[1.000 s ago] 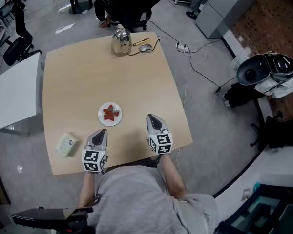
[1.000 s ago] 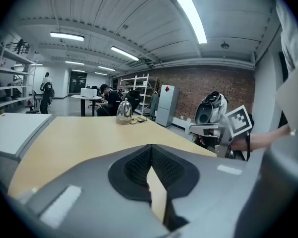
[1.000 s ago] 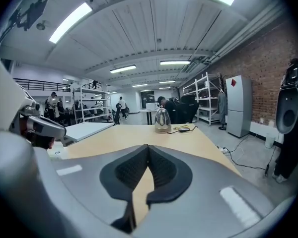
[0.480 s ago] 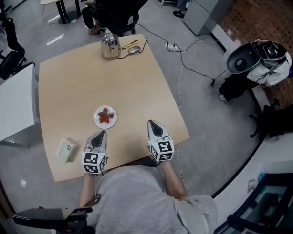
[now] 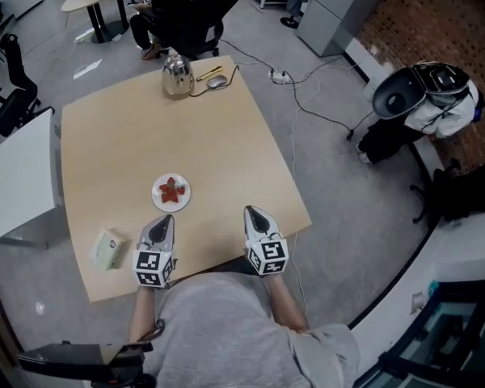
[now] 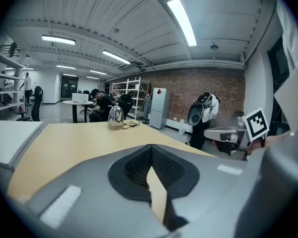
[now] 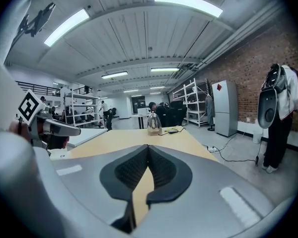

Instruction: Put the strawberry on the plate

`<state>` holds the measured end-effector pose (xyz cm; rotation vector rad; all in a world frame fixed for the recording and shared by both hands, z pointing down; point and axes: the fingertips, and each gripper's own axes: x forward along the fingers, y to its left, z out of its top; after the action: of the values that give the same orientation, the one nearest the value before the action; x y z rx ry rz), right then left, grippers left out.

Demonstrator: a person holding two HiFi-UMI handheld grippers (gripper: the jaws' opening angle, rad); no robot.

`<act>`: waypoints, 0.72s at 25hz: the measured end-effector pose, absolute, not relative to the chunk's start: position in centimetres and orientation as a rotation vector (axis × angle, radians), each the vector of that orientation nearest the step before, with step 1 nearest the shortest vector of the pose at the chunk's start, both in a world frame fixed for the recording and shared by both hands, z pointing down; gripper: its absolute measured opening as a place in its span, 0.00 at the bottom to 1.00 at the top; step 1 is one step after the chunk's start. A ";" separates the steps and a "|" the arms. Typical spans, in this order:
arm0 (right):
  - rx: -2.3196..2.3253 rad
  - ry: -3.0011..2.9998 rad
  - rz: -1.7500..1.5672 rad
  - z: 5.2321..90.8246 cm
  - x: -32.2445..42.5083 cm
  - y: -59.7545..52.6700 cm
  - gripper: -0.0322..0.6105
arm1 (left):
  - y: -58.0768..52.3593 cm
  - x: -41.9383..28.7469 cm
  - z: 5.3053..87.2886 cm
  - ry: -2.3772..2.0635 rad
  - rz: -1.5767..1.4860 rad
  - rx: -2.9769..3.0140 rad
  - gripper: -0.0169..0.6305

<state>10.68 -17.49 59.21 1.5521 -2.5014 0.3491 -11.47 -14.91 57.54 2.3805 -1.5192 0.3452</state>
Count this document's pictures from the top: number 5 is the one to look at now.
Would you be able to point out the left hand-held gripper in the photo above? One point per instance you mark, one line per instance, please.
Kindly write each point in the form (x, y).
(149, 263)

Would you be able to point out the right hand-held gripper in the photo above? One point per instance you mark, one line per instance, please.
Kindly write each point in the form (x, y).
(268, 255)

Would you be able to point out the red strawberry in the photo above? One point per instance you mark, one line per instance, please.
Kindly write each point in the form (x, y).
(171, 182)
(174, 197)
(180, 189)
(163, 187)
(165, 197)

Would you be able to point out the white round plate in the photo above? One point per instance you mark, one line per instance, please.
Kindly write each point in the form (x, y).
(184, 201)

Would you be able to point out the person's right forearm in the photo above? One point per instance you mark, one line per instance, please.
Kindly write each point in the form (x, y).
(289, 305)

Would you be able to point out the person's left forearm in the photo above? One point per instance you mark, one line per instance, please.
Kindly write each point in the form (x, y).
(143, 313)

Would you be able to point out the person's black trousers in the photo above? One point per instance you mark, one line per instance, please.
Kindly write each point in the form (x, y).
(238, 266)

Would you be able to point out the white green tissue pack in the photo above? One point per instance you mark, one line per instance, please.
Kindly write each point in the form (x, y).
(107, 251)

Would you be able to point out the person's gray shirt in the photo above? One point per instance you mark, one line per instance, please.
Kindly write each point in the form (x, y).
(226, 338)

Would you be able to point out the black glossy armrest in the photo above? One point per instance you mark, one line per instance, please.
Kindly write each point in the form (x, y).
(77, 356)

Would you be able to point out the gray computer mouse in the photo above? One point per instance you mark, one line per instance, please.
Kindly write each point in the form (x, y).
(217, 82)

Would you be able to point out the white power strip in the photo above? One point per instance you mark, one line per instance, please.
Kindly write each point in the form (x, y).
(279, 76)

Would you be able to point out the black round chair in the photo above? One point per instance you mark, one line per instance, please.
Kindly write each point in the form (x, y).
(388, 144)

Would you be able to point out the stainless steel kettle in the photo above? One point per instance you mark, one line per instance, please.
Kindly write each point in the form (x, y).
(178, 77)

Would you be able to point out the white floor paper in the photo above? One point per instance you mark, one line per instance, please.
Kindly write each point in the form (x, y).
(87, 69)

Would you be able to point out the black oval shell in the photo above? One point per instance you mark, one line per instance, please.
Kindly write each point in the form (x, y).
(404, 83)

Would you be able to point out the black round stand base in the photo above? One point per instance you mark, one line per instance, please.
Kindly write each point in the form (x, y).
(290, 22)

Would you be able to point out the black office chair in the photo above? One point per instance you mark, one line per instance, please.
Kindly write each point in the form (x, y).
(18, 75)
(202, 18)
(465, 192)

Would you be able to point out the tall pale cabinet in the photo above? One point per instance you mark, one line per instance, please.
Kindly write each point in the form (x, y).
(335, 10)

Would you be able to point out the black backpack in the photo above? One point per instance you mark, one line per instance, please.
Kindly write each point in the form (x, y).
(440, 81)

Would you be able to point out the round white table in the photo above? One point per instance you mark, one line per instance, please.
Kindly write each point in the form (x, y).
(81, 0)

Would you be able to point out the small white wall box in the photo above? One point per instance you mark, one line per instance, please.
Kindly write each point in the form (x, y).
(417, 301)

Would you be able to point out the black window frame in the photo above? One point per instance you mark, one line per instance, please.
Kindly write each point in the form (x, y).
(392, 360)

